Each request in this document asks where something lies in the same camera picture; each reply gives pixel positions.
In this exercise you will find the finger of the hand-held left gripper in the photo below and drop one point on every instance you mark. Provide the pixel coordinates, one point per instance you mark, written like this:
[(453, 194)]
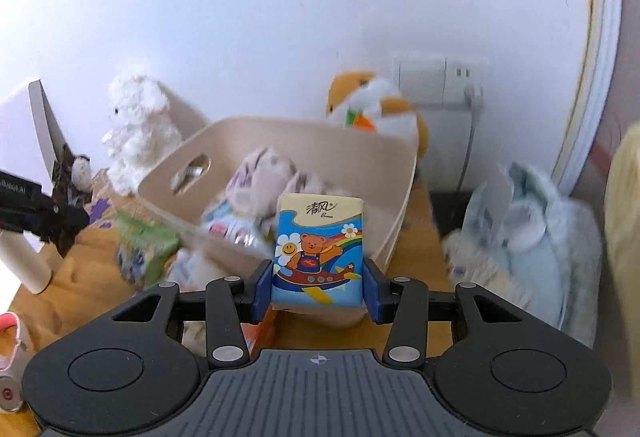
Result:
[(62, 219)]

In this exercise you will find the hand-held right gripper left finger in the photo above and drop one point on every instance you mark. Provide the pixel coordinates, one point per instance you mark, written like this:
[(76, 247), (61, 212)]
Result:
[(262, 289)]

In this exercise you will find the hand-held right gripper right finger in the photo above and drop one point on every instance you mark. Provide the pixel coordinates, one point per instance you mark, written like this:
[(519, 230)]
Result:
[(374, 294)]

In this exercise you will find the cartoon print tissue packet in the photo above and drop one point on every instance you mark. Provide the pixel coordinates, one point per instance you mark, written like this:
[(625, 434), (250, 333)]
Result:
[(317, 252)]

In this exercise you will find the white packet with red label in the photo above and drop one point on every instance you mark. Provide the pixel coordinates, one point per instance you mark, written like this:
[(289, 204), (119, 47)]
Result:
[(230, 227)]

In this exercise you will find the beige plastic storage bin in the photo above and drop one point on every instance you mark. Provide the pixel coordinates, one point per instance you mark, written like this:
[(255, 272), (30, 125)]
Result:
[(360, 177)]

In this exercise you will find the orange snack packet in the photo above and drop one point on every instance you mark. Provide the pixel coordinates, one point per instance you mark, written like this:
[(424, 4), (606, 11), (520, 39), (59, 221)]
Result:
[(257, 329)]

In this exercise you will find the brown floral table cloth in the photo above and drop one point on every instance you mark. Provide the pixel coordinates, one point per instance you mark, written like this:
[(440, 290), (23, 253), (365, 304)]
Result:
[(107, 207)]

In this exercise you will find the white thermos bottle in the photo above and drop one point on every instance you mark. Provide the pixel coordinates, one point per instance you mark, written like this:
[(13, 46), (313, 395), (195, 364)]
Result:
[(22, 262)]

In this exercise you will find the wooden desk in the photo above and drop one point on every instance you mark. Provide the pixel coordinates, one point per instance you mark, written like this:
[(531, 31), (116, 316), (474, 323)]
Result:
[(85, 287)]

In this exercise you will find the white purple cabinet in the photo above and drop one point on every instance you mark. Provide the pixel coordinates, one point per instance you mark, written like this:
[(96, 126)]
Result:
[(25, 127)]

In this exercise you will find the green snack packet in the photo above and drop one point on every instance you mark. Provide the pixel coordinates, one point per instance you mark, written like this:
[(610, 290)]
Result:
[(145, 247)]

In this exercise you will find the white lamb plush toy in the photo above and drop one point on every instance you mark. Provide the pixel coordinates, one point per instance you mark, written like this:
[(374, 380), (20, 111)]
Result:
[(140, 132)]

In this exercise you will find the pink white round gadget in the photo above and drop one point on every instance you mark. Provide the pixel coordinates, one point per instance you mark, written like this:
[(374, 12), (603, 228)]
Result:
[(12, 367)]

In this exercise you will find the light blue plush toy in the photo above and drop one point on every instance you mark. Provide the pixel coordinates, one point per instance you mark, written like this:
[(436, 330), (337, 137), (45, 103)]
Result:
[(540, 242)]

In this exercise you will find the orange white hamster plush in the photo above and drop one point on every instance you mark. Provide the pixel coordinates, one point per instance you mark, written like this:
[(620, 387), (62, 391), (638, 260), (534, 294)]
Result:
[(380, 112)]

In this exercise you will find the white charger plug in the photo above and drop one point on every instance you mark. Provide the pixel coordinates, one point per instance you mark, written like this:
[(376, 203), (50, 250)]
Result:
[(474, 99)]

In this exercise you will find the white wall socket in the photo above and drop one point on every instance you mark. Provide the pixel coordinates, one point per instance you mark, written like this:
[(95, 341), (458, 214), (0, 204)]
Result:
[(430, 79)]

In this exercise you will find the pink panel with cream frame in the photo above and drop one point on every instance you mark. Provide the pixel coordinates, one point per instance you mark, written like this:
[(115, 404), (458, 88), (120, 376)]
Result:
[(617, 42)]

